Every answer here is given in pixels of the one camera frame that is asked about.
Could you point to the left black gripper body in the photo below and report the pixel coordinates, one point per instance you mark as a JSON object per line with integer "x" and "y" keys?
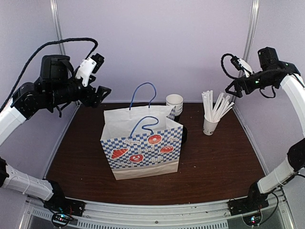
{"x": 62, "y": 93}

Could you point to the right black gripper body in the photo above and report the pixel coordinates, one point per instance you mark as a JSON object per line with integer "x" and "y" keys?
{"x": 265, "y": 81}

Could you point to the stack of paper cups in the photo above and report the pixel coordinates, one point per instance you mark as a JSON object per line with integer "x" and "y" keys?
{"x": 175, "y": 100}

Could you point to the stack of black lids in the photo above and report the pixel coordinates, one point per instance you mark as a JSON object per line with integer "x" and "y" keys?
{"x": 184, "y": 135}

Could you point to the blue checkered paper bag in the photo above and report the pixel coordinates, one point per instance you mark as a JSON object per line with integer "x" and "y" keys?
{"x": 142, "y": 141}

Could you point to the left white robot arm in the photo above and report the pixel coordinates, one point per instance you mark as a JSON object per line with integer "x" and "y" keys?
{"x": 21, "y": 107}

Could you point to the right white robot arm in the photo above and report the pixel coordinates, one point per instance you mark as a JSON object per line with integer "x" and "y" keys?
{"x": 294, "y": 86}

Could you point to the bundle of white straws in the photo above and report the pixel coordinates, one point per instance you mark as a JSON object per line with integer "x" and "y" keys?
{"x": 213, "y": 112}

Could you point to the white cup holding straws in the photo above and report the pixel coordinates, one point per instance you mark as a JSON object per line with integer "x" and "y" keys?
{"x": 209, "y": 126}

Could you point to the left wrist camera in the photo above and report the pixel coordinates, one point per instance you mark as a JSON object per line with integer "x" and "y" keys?
{"x": 87, "y": 67}

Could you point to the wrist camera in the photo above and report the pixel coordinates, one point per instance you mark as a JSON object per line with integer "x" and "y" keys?
{"x": 241, "y": 65}
{"x": 87, "y": 67}

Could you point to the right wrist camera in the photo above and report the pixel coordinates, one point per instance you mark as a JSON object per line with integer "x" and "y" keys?
{"x": 241, "y": 65}

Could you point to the right aluminium post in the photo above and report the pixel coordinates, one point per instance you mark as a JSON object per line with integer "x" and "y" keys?
{"x": 253, "y": 20}

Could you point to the aluminium post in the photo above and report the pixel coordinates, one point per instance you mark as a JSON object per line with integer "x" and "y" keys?
{"x": 56, "y": 19}
{"x": 253, "y": 20}

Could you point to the left aluminium post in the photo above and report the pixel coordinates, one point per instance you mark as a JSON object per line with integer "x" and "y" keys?
{"x": 56, "y": 19}

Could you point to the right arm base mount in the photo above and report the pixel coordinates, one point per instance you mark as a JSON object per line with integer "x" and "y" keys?
{"x": 253, "y": 202}

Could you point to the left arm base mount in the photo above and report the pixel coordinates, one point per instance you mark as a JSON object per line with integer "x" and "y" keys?
{"x": 59, "y": 203}

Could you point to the aluminium front rail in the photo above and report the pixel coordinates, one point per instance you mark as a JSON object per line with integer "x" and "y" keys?
{"x": 209, "y": 215}

